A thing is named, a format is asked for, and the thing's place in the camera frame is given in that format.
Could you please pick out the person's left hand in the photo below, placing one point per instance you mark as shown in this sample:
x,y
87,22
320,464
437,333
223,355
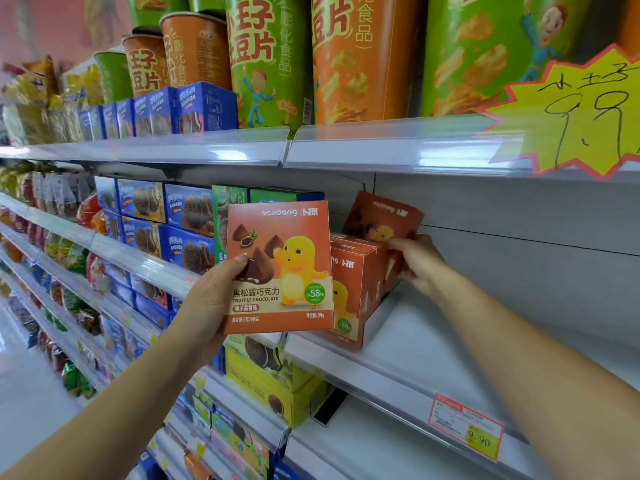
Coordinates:
x,y
200,314

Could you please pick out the person's right hand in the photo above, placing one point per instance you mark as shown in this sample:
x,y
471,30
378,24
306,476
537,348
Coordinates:
x,y
425,264

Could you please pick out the person's left thumb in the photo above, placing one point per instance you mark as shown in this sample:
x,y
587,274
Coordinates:
x,y
232,272

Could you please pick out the person's right thumb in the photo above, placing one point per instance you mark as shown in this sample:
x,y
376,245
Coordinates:
x,y
402,242

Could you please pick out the orange chocolate box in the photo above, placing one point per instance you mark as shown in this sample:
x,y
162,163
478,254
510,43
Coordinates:
x,y
350,274
380,217
295,234

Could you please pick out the person's left forearm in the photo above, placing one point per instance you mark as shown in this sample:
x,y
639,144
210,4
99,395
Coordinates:
x,y
100,419

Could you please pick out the person's right forearm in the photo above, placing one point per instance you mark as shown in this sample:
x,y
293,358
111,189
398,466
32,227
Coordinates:
x,y
525,379

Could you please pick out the green snack box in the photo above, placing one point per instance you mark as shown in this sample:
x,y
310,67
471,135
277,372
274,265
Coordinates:
x,y
285,194
222,204

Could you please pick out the yellow cookie box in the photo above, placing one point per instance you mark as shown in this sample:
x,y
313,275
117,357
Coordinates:
x,y
265,357
280,402

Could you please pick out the row of small blue boxes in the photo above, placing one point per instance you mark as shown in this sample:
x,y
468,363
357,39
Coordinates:
x,y
142,294

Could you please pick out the stack of blue cookie boxes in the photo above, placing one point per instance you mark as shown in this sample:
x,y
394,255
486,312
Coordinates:
x,y
150,219

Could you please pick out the white shelf board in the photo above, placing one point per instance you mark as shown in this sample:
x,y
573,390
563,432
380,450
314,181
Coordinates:
x,y
350,147
360,444
425,344

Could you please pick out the row of colourful snack packets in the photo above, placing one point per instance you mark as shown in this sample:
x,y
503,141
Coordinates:
x,y
70,304

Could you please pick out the black label holder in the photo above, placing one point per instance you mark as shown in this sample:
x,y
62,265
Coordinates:
x,y
327,408

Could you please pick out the row of blue cookie boxes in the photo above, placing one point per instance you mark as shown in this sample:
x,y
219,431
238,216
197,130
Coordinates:
x,y
165,112

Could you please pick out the orange chip tub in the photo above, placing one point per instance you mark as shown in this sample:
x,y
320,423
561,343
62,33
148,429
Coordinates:
x,y
365,54
147,64
631,24
197,49

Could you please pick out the row of mixed snack bags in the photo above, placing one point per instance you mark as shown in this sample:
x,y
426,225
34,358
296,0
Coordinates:
x,y
55,194

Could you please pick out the red and yellow price label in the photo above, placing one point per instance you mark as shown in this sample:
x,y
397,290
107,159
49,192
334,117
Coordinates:
x,y
467,427

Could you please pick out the green chip tub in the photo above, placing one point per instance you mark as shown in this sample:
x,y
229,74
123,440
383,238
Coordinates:
x,y
270,59
115,74
206,2
495,49
155,9

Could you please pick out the yellow star price sign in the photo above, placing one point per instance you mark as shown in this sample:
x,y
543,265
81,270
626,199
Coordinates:
x,y
575,114

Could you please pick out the pile of yellow snack bags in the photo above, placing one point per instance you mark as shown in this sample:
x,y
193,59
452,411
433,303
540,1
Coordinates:
x,y
40,104

